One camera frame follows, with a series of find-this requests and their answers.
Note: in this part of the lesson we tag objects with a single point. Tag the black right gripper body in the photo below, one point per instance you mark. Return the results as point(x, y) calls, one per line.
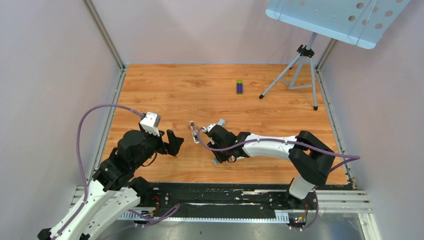
point(222, 155)

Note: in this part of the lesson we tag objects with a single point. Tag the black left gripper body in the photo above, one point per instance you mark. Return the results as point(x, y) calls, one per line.
point(155, 143)

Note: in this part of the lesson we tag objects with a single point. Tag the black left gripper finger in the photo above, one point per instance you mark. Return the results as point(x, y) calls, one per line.
point(174, 144)
point(171, 136)

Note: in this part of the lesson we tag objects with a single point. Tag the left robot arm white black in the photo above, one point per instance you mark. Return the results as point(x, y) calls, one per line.
point(114, 189)

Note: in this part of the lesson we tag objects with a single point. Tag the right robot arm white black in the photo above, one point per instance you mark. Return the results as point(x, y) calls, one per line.
point(311, 157)

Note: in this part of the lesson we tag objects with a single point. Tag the purple green small block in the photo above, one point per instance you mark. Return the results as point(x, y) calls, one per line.
point(239, 87)

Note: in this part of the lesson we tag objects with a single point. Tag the grey tripod stand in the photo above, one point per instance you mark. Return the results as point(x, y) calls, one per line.
point(304, 52)

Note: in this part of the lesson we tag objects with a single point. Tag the light blue perforated tray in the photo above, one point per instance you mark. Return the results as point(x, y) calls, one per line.
point(361, 23)

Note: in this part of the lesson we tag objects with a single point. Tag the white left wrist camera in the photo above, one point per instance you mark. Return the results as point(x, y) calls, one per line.
point(149, 123)

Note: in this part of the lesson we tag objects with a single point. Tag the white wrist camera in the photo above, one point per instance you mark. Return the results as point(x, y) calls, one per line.
point(208, 128)
point(149, 123)

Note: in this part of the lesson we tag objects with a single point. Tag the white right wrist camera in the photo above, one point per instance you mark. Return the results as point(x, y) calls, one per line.
point(208, 128)

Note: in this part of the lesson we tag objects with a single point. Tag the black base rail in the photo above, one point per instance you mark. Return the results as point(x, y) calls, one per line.
point(247, 203)

